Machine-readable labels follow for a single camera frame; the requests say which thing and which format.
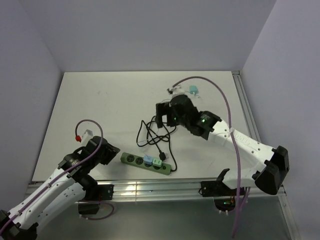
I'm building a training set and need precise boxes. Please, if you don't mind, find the black power cord with plug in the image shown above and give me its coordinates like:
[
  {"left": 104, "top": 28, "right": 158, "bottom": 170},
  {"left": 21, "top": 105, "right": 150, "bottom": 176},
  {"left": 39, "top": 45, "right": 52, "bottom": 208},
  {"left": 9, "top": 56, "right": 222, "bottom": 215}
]
[{"left": 136, "top": 115, "right": 179, "bottom": 173}]

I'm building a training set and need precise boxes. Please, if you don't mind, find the teal charger cube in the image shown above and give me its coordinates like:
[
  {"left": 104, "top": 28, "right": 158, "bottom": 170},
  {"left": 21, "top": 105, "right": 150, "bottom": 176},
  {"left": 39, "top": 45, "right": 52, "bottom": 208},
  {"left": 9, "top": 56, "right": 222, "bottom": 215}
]
[{"left": 189, "top": 85, "right": 199, "bottom": 95}]

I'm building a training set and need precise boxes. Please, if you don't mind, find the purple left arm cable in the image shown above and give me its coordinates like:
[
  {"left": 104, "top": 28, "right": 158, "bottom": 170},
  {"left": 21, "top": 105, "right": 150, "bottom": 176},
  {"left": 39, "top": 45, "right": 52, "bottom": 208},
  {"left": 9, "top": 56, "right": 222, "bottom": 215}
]
[{"left": 0, "top": 119, "right": 116, "bottom": 232}]

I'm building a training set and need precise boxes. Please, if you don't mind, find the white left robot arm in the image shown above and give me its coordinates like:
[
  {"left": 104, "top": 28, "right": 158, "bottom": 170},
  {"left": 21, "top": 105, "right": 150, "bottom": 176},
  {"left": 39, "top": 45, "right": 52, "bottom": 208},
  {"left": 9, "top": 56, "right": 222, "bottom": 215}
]
[{"left": 0, "top": 136, "right": 120, "bottom": 240}]

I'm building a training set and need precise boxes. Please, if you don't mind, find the green two-port charger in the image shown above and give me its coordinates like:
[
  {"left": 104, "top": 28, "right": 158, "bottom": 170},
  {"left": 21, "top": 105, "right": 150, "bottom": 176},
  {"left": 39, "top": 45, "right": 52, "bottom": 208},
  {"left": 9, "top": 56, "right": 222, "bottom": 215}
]
[{"left": 152, "top": 158, "right": 163, "bottom": 168}]

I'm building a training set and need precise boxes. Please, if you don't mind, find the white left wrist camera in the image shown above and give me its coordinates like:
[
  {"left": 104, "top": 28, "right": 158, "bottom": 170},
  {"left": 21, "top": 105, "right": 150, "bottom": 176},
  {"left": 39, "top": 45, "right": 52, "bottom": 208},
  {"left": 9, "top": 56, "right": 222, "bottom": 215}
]
[{"left": 80, "top": 129, "right": 94, "bottom": 146}]

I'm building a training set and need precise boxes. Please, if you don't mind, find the green power strip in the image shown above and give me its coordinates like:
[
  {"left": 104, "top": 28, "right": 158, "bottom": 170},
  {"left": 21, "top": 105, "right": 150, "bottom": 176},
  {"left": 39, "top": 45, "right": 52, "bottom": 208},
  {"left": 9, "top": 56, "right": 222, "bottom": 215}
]
[{"left": 120, "top": 152, "right": 172, "bottom": 176}]

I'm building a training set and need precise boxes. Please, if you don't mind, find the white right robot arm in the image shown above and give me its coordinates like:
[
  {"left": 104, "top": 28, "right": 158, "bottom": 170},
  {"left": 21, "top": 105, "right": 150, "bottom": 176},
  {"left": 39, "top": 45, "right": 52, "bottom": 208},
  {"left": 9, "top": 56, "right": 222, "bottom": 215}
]
[{"left": 155, "top": 94, "right": 290, "bottom": 195}]

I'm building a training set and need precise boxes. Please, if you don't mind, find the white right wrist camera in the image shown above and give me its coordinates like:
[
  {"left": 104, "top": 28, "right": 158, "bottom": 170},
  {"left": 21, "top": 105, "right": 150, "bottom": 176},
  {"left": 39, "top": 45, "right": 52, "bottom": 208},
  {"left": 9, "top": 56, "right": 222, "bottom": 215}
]
[{"left": 167, "top": 85, "right": 185, "bottom": 99}]

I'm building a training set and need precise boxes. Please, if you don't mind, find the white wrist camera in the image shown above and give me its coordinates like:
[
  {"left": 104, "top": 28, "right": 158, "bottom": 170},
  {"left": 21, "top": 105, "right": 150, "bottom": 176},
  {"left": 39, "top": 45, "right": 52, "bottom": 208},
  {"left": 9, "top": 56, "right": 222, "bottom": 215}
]
[
  {"left": 80, "top": 129, "right": 94, "bottom": 146},
  {"left": 167, "top": 85, "right": 185, "bottom": 99}
]

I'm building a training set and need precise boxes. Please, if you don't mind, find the blue charger cube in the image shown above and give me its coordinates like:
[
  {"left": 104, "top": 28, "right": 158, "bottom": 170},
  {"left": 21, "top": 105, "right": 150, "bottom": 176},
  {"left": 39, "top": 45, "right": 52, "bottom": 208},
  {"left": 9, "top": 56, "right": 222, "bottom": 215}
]
[{"left": 143, "top": 155, "right": 154, "bottom": 167}]

